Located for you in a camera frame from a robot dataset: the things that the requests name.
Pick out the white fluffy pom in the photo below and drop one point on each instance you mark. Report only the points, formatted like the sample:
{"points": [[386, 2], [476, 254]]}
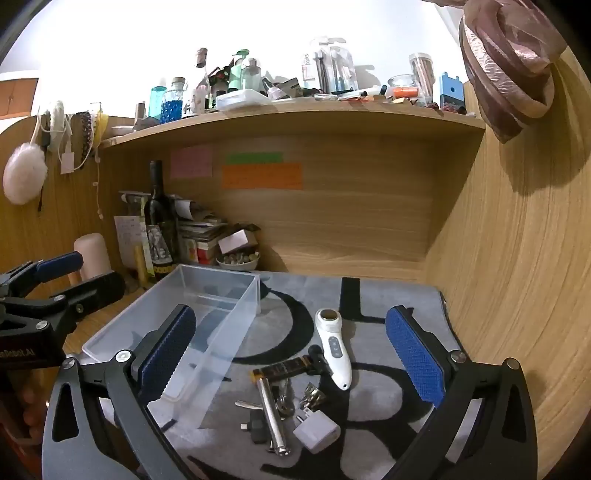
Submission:
{"points": [[23, 173]]}

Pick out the green pump bottle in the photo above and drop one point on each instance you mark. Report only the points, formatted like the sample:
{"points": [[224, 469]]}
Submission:
{"points": [[238, 74]]}

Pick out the white marker pen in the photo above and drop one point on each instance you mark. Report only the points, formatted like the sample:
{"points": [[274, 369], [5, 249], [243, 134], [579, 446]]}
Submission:
{"points": [[364, 93]]}

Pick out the pink sticky note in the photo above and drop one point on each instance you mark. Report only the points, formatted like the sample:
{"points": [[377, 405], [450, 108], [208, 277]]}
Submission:
{"points": [[191, 162]]}

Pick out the silver metal cylinder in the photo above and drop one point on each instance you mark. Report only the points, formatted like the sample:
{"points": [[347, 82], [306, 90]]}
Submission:
{"points": [[270, 415]]}

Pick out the white paper card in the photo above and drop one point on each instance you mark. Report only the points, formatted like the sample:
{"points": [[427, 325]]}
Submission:
{"points": [[233, 241]]}

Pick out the tall bottle with cork top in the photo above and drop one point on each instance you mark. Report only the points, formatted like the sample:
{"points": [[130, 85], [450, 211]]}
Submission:
{"points": [[202, 87]]}

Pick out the white paper tag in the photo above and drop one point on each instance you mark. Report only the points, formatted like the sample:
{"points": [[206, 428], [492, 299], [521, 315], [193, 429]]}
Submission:
{"points": [[67, 162]]}

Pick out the wooden shelf board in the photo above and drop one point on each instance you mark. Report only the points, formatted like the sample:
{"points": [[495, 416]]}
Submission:
{"points": [[323, 115]]}

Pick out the bunch of keys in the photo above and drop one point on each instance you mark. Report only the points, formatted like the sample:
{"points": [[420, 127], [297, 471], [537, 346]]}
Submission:
{"points": [[284, 401]]}

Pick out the person's left hand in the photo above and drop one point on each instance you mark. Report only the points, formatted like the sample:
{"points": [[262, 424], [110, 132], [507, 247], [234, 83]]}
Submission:
{"points": [[30, 410]]}

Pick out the grey mat with black letters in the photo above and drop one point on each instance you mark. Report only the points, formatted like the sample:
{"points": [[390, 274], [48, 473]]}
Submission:
{"points": [[378, 290]]}

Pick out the white headband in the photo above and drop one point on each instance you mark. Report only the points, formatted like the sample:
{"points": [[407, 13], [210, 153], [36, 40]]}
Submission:
{"points": [[57, 122]]}

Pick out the glass bowl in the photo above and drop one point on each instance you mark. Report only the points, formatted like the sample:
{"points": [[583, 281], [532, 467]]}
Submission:
{"points": [[401, 85]]}

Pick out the green sticky note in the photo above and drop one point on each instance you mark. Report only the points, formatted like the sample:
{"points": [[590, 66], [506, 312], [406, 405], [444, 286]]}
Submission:
{"points": [[254, 158]]}

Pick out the clear jar with sticks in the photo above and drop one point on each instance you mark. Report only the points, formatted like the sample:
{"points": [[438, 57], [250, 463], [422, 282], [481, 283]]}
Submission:
{"points": [[421, 78]]}

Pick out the yellow tube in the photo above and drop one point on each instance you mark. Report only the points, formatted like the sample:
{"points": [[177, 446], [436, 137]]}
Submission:
{"points": [[140, 265]]}

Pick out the white plastic tray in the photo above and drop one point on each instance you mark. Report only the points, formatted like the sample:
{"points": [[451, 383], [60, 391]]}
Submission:
{"points": [[242, 99]]}

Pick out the pale pink cylinder device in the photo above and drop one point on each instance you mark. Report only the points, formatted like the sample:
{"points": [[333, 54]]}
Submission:
{"points": [[92, 258]]}

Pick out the white travel plug adapter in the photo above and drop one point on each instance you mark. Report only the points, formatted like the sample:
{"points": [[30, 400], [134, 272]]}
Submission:
{"points": [[318, 434]]}

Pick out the dark wine bottle elephant label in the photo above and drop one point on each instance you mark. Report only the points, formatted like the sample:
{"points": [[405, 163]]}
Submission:
{"points": [[159, 207]]}

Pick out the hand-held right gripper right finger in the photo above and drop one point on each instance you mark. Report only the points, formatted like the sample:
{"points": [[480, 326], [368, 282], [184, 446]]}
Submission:
{"points": [[415, 357]]}

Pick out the clear plastic storage box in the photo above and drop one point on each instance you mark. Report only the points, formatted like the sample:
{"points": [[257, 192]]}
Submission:
{"points": [[207, 286]]}

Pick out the silver metal clip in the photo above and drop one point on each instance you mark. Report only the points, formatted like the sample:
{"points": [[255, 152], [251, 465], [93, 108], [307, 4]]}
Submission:
{"points": [[313, 397]]}

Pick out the handwritten paper note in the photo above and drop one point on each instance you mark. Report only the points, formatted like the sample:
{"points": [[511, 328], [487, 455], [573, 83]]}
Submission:
{"points": [[125, 235]]}

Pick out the blue box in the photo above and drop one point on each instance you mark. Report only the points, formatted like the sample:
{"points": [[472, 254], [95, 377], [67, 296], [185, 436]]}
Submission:
{"points": [[451, 92]]}

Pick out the small black adapter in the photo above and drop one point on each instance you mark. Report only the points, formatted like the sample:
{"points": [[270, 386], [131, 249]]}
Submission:
{"points": [[256, 429]]}

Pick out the black carved bead pendant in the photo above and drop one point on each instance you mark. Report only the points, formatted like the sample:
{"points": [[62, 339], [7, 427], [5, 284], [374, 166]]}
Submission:
{"points": [[317, 357]]}

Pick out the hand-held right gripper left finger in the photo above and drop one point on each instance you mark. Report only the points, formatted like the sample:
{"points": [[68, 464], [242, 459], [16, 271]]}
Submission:
{"points": [[168, 353]]}

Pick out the clear bottle with blue beads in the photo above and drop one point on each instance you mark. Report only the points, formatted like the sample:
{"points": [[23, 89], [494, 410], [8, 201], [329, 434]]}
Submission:
{"points": [[174, 106]]}

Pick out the white handheld facial device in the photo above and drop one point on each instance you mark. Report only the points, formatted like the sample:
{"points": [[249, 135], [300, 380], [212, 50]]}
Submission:
{"points": [[334, 350]]}

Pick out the black and gold lighter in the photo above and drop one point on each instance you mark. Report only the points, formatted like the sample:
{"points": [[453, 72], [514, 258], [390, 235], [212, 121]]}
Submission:
{"points": [[281, 369]]}

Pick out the blue plastic bottle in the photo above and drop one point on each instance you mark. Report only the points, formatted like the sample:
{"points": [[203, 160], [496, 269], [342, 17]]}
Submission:
{"points": [[157, 106]]}

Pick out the patterned dark headband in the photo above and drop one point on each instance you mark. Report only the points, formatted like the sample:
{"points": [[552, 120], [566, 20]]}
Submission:
{"points": [[84, 134]]}

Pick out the clear toothbrush packaging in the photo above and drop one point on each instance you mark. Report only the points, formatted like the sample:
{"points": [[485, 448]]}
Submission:
{"points": [[330, 64]]}

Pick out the stack of books and papers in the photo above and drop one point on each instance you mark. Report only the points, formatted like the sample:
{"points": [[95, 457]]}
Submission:
{"points": [[198, 240]]}

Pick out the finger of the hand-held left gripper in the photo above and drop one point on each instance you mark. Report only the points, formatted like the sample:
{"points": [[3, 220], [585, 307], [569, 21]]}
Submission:
{"points": [[90, 295], [60, 266]]}

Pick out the white bowl of stones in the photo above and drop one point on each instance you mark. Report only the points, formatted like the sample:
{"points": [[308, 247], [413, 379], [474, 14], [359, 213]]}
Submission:
{"points": [[238, 264]]}

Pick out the orange sticky note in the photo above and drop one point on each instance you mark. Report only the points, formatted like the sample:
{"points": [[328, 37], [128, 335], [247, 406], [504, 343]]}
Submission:
{"points": [[263, 176]]}

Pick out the rolled paper tube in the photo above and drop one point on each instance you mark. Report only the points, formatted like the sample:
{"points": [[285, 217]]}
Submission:
{"points": [[131, 197]]}

